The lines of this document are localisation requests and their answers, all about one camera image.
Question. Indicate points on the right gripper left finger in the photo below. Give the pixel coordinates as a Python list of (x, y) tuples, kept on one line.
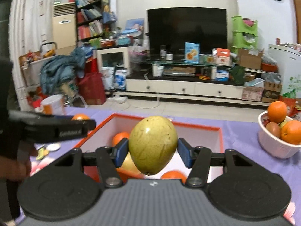
[(108, 159)]

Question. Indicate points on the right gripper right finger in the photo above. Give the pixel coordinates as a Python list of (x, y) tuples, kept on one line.
[(198, 159)]

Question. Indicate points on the large orange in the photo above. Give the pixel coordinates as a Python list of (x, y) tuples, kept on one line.
[(174, 174), (118, 137)]

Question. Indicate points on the kumquat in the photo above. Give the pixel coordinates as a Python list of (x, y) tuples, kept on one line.
[(80, 116)]

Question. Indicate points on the person left hand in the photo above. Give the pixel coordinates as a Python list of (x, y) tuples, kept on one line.
[(11, 168)]

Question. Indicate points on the orange cardboard box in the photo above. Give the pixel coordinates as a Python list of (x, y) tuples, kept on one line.
[(195, 135)]

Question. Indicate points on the purple floral tablecloth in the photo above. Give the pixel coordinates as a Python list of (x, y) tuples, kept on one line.
[(239, 131)]

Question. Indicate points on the blue jacket pile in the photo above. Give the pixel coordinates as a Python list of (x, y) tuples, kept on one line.
[(63, 68)]

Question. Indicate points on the brown kiwi in basket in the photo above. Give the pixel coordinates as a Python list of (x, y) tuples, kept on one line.
[(274, 129)]

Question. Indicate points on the white plastic basket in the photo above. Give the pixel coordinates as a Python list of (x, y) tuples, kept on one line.
[(272, 144)]

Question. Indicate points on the orange in basket back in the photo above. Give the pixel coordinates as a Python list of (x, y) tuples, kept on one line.
[(277, 111)]

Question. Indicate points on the orange in basket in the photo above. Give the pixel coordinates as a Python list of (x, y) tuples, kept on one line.
[(277, 111), (291, 132)]

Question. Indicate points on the orange in basket front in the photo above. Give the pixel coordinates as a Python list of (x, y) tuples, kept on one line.
[(291, 132)]

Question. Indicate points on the white small cabinet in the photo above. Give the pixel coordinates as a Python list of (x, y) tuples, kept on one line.
[(113, 57)]

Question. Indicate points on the blue snack bag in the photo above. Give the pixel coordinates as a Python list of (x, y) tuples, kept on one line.
[(192, 52)]

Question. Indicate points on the white air conditioner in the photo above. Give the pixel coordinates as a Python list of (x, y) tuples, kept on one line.
[(64, 28)]

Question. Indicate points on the green plastic shelf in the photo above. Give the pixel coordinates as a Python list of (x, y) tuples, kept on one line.
[(245, 34)]

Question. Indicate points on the black television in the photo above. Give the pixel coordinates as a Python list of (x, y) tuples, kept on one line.
[(173, 27)]

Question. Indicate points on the white freezer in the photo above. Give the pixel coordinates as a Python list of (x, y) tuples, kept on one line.
[(288, 63)]

